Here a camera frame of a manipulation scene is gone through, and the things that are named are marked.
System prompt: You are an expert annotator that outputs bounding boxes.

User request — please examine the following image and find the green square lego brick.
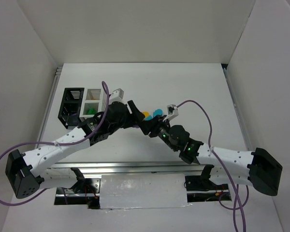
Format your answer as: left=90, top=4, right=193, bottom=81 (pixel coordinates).
left=90, top=108, right=96, bottom=115

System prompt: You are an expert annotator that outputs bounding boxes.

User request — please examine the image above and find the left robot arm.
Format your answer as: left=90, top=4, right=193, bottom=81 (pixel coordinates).
left=5, top=101, right=145, bottom=199

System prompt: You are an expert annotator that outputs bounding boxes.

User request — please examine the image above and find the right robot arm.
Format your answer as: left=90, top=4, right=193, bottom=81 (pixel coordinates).
left=139, top=117, right=282, bottom=196

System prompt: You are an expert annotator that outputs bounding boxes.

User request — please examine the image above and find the teal oval lego brick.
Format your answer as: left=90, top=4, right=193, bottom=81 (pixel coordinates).
left=153, top=109, right=163, bottom=117

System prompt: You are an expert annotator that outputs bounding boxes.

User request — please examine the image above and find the white slotted container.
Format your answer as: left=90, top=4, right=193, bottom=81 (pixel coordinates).
left=79, top=88, right=107, bottom=121

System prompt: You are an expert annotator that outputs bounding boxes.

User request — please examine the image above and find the black slotted container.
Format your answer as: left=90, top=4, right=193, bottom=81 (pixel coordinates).
left=58, top=87, right=85, bottom=129

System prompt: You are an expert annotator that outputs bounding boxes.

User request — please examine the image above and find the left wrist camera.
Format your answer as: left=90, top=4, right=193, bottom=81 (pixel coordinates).
left=109, top=88, right=124, bottom=104

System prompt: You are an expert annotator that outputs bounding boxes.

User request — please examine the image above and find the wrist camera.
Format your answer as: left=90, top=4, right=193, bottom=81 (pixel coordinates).
left=163, top=104, right=179, bottom=122
left=109, top=88, right=124, bottom=104

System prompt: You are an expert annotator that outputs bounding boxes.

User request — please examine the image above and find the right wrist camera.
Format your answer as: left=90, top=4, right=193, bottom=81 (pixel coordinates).
left=163, top=104, right=179, bottom=122

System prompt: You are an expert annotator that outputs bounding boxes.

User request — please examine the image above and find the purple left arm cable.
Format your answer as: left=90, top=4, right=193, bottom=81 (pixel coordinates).
left=0, top=81, right=111, bottom=206

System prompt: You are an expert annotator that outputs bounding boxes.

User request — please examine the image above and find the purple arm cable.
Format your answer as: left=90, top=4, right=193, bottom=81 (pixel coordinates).
left=176, top=100, right=249, bottom=232
left=0, top=81, right=111, bottom=206

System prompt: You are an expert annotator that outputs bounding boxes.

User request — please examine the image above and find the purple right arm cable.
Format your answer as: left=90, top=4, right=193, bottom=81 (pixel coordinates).
left=176, top=100, right=249, bottom=232

